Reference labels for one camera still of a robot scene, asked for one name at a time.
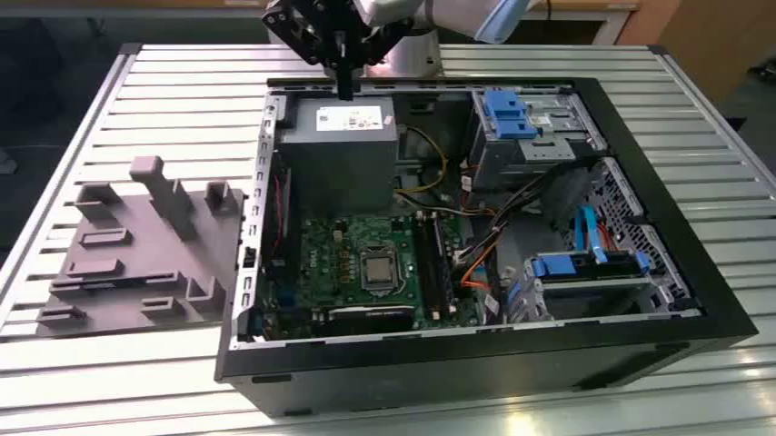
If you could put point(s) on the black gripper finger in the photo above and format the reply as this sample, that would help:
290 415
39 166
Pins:
284 27
382 45

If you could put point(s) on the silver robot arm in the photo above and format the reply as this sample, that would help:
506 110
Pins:
449 18

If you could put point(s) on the black RAM slot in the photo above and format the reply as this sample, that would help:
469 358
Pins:
426 272

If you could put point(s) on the blue plastic drive latch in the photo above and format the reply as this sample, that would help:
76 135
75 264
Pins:
506 113

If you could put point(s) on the grey power supply unit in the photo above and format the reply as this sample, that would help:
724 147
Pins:
332 159

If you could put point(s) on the grey metal drive cage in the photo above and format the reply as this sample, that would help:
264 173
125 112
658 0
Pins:
545 152

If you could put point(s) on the white framed desk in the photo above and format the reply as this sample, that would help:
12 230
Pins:
614 25

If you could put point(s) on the black office chair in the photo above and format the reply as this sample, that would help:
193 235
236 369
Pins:
29 68

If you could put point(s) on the green motherboard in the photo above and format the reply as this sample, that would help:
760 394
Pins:
320 245

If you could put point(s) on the silver CPU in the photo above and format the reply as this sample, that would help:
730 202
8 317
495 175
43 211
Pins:
378 270

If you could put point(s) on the wooden cabinet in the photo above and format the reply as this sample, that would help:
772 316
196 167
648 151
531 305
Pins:
697 36

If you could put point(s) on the CPU socket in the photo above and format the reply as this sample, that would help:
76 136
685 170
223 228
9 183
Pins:
379 289

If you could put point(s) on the grey parts rack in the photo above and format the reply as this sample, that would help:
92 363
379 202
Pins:
145 254

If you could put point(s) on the blue carrier hard disk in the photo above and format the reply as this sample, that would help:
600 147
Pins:
563 265

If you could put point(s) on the black graphics card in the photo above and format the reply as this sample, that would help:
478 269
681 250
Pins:
370 320

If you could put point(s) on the black PC case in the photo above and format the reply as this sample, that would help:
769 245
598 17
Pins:
425 377

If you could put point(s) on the blue plastic bracket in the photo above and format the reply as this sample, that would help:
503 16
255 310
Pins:
514 293

